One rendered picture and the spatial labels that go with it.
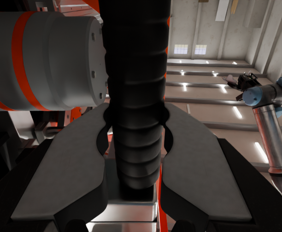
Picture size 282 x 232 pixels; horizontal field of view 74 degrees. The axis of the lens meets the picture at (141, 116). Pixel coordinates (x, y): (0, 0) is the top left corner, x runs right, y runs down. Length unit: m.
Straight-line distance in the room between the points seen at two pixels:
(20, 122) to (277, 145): 0.85
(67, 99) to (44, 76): 0.04
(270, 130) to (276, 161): 0.12
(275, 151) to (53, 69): 0.83
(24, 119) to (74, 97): 0.16
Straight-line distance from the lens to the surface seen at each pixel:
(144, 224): 0.18
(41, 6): 0.57
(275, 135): 0.90
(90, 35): 0.25
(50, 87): 0.26
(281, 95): 0.98
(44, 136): 0.42
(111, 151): 0.27
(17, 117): 0.38
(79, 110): 0.64
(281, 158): 0.91
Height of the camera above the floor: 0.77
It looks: 31 degrees up
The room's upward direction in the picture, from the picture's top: 180 degrees clockwise
